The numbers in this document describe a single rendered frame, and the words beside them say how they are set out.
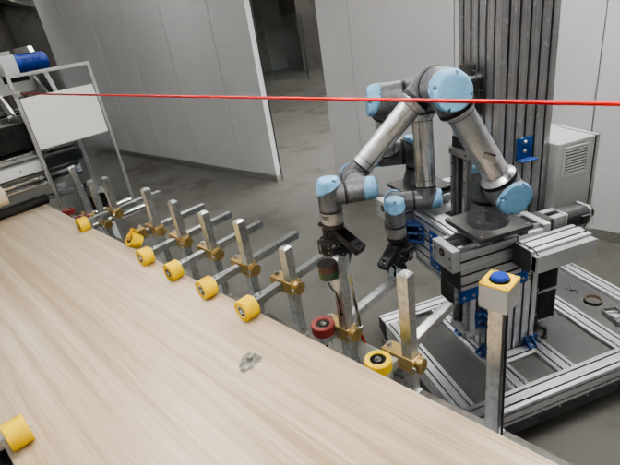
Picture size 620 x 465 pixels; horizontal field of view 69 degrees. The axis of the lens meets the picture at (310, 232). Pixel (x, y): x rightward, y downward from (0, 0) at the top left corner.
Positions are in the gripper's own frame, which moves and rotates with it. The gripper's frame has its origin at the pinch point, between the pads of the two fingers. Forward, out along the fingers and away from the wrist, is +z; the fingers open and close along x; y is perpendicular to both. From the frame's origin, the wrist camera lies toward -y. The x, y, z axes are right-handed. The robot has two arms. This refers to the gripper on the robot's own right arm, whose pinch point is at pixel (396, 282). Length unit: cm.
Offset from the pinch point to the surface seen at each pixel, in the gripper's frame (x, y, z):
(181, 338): 37, -75, -7
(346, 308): -5.7, -36.1, -12.3
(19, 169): 250, -57, -36
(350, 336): -7.4, -37.8, -2.8
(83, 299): 97, -85, -7
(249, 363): 6, -69, -8
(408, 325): -30, -37, -17
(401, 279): -29, -37, -32
